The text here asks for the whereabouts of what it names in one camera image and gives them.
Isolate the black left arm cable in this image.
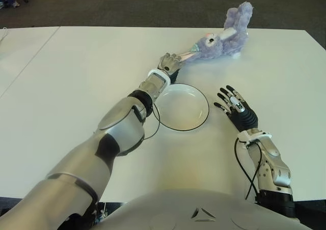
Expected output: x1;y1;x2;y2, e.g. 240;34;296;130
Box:
142;105;161;141

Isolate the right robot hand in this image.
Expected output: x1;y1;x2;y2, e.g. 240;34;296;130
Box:
213;85;259;133

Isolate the grey robot torso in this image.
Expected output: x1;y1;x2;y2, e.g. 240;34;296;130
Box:
91;188;311;230

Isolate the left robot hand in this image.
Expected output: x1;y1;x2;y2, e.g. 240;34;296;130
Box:
157;52;183;85

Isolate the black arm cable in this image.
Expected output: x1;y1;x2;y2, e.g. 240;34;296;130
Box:
234;137;264;200
142;105;161;141

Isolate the white plate with black rim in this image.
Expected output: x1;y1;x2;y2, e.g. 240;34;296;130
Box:
152;83;210;132

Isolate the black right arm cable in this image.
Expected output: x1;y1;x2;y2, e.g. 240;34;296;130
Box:
234;137;264;200

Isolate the purple plush bunny doll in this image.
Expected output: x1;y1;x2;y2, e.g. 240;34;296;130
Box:
178;1;255;64

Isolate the thin white cable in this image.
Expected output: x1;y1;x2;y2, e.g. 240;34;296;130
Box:
0;28;8;47

